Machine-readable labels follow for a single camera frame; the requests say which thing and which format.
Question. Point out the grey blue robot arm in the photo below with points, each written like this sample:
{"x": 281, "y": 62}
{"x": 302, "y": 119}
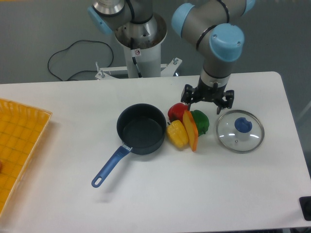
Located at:
{"x": 208, "y": 28}

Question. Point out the yellow plastic basket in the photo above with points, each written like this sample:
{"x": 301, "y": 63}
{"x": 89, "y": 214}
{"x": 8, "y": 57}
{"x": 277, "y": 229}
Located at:
{"x": 21, "y": 127}

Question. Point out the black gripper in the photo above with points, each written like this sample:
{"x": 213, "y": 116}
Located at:
{"x": 203, "y": 92}

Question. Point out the dark saucepan with blue handle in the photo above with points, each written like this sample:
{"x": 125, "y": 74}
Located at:
{"x": 141, "y": 128}

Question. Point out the black device at table edge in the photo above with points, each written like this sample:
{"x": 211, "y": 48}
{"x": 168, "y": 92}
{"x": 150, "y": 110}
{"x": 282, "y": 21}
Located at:
{"x": 305, "y": 203}

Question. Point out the red toy bell pepper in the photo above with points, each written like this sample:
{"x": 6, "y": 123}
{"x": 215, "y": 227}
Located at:
{"x": 176, "y": 112}

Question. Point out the yellow toy bell pepper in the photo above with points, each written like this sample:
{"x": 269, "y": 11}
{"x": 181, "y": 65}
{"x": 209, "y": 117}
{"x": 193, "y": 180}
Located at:
{"x": 177, "y": 134}

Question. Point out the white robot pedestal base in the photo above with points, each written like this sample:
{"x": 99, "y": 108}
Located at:
{"x": 142, "y": 51}

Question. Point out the green toy bell pepper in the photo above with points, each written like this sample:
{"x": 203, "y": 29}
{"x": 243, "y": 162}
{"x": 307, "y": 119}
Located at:
{"x": 201, "y": 120}

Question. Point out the glass lid with blue knob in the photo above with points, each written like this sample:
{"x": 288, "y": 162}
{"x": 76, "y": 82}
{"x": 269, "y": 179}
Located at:
{"x": 240, "y": 131}

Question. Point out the orange toy bread slice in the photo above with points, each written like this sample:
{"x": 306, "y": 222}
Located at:
{"x": 191, "y": 129}

